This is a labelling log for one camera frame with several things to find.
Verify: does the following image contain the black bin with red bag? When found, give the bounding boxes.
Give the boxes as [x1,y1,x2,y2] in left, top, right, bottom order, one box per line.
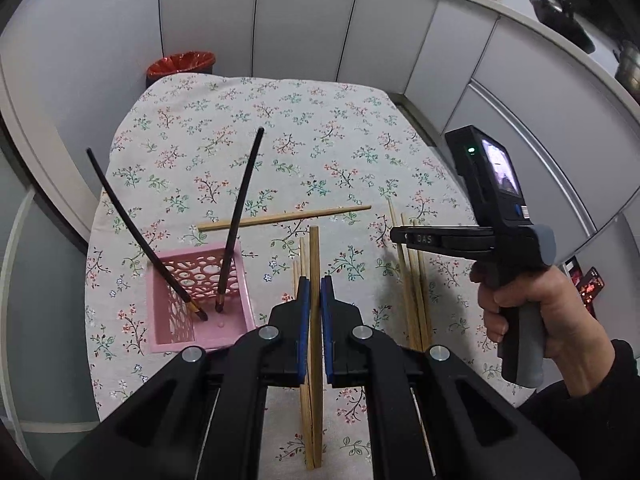
[146,51,216,89]

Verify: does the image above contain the steel pot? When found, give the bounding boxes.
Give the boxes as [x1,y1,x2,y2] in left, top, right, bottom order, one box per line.
[614,40,640,103]

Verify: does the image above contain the black chopstick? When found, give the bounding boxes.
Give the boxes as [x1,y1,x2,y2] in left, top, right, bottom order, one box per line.
[215,128,265,311]
[86,148,209,322]

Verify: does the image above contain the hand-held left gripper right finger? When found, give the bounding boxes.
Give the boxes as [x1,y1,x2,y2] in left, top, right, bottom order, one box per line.
[321,275,583,480]

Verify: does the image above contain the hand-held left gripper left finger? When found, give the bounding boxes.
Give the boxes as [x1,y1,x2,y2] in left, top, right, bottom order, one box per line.
[50,276,313,480]

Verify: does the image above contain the person's right forearm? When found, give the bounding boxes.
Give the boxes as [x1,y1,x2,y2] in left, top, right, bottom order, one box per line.
[517,339,640,480]

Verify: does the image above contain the floral tablecloth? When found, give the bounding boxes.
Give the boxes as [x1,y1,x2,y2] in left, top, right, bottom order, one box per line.
[84,74,531,480]

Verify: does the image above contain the black wok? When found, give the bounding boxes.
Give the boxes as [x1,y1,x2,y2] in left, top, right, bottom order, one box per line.
[520,0,597,55]

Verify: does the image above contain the white kitchen cabinets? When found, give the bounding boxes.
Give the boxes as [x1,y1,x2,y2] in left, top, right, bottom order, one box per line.
[157,0,640,361]

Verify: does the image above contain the glass sliding door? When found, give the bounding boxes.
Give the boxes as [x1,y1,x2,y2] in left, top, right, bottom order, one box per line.
[0,55,103,431]

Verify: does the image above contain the red printed packet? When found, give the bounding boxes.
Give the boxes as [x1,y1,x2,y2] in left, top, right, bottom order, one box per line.
[565,257,606,319]

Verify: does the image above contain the pink perforated plastic basket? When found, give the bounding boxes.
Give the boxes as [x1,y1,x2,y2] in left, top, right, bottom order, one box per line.
[146,241,257,355]

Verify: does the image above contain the person's right hand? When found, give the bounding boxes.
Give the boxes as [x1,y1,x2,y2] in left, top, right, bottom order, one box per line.
[470,260,616,398]

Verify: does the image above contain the white kitchen countertop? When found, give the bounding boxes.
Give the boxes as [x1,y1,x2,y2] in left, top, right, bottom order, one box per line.
[360,0,640,126]

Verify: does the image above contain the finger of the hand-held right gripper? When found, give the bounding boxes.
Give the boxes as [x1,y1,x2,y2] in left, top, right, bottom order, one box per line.
[390,226,452,253]

